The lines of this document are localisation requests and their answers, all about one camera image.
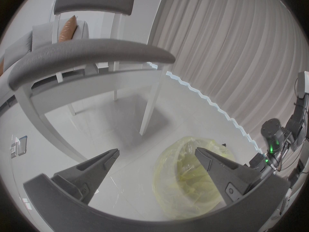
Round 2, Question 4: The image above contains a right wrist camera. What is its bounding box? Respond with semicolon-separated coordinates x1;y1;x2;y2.
249;153;266;169

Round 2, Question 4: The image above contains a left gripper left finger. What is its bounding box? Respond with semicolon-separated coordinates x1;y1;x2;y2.
52;149;120;203

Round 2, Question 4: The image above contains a pale grey sofa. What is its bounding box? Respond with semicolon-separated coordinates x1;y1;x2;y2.
0;18;90;82

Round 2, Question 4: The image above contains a grey chair with white legs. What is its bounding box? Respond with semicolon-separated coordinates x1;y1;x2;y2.
7;0;177;163

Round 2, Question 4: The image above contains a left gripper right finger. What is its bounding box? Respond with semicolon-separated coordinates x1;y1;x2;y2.
195;147;262;206

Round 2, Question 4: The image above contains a yellow plastic bag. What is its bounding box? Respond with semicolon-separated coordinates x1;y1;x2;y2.
153;136;233;219

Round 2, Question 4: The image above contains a white curtain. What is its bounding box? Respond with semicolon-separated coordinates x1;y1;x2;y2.
147;0;307;153

